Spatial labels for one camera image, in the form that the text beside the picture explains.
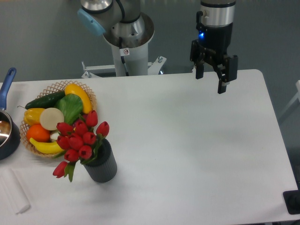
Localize dark grey ribbed vase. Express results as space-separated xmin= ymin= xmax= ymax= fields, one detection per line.
xmin=83 ymin=139 xmax=118 ymax=183

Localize white garlic bulb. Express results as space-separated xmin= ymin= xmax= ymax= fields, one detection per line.
xmin=50 ymin=130 xmax=60 ymax=142

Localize cream round disc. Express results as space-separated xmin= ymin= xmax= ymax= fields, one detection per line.
xmin=39 ymin=108 xmax=64 ymax=131

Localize yellow squash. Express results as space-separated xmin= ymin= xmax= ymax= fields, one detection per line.
xmin=65 ymin=83 xmax=92 ymax=114

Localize red tulip bouquet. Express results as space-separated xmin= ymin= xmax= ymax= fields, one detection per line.
xmin=53 ymin=110 xmax=110 ymax=181

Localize black device at table edge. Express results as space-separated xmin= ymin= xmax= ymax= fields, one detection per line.
xmin=283 ymin=190 xmax=300 ymax=215

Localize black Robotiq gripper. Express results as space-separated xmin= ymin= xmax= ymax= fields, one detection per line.
xmin=190 ymin=10 xmax=238 ymax=94

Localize yellow bell pepper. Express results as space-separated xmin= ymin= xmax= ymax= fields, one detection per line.
xmin=23 ymin=108 xmax=45 ymax=126

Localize white folded cloth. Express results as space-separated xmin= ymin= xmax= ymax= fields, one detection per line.
xmin=0 ymin=168 xmax=31 ymax=214

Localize orange fruit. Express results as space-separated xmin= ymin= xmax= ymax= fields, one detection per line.
xmin=26 ymin=124 xmax=50 ymax=143

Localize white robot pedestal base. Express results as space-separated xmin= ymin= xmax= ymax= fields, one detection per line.
xmin=82 ymin=41 xmax=167 ymax=78

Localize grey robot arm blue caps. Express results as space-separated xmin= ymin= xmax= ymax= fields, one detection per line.
xmin=77 ymin=0 xmax=238 ymax=94

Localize blue handled saucepan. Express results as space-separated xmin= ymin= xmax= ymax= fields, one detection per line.
xmin=0 ymin=67 xmax=20 ymax=160

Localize white chair frame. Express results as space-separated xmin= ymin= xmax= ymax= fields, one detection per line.
xmin=278 ymin=80 xmax=300 ymax=124

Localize green cucumber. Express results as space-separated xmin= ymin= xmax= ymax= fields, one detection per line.
xmin=18 ymin=91 xmax=65 ymax=110

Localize yellow banana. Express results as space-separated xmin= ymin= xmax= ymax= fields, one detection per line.
xmin=29 ymin=138 xmax=63 ymax=154

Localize green lettuce leaf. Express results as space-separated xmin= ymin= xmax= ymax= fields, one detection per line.
xmin=54 ymin=94 xmax=83 ymax=125

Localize woven wicker basket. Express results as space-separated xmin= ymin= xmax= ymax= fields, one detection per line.
xmin=20 ymin=80 xmax=97 ymax=158

